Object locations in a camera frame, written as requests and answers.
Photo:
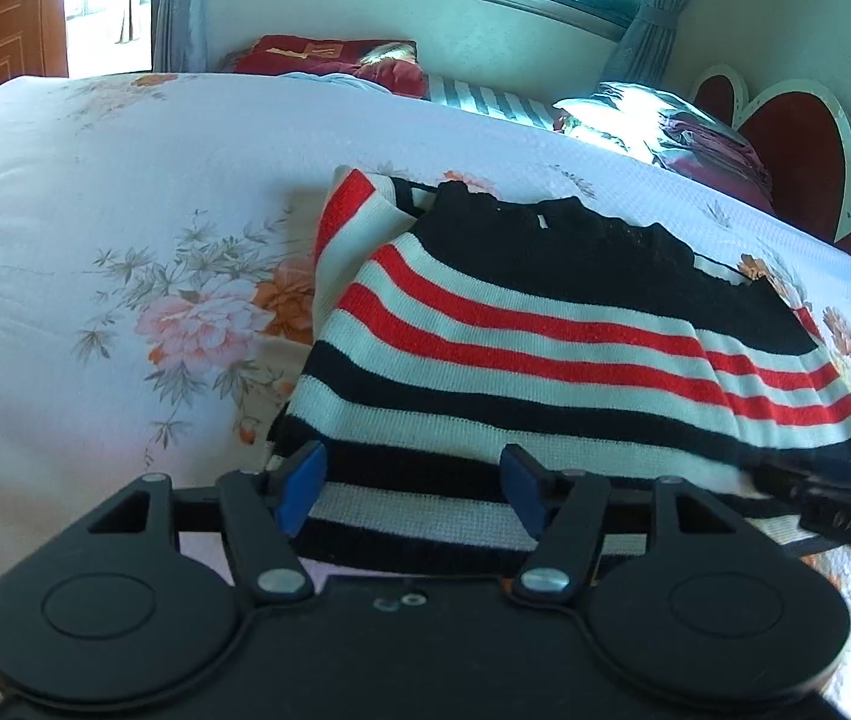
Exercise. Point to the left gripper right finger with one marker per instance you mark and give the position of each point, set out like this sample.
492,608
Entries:
584,525

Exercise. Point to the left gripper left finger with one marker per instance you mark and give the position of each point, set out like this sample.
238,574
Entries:
257,515

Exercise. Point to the striped knit sweater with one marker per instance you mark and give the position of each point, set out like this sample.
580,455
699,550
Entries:
449,324

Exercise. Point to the floral white bedspread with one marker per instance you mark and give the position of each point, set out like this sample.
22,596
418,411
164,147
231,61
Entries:
157,262

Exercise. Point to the red heart headboard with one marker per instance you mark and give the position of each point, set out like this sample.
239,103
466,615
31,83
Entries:
802,136

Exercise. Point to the light blue crumpled cloth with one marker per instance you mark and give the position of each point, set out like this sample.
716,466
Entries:
344,80

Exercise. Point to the grey white striped pillow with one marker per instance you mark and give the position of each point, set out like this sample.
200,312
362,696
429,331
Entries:
491,102

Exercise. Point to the red gold pillow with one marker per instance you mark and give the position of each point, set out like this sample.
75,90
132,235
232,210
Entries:
393,65

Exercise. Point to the grey left curtain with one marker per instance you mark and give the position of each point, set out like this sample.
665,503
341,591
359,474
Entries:
179,39

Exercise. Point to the grey curtain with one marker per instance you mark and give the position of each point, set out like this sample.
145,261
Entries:
644,51
179,39

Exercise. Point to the grey right curtain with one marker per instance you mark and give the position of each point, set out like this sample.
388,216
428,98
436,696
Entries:
644,51

